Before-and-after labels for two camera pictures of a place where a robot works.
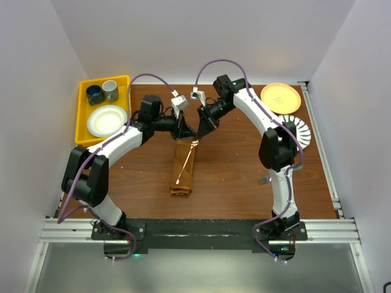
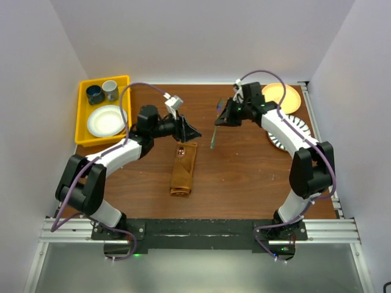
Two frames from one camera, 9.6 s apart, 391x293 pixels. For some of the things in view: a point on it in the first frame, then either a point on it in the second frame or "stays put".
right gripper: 208,122 to 226,118
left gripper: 181,129 stays put
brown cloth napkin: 184,187 stays put
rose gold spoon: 194,143 to 181,152
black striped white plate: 303,132 stays put
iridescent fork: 268,179 to 220,105
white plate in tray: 105,120 stays put
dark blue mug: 95,94 stays put
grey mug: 110,90 stays put
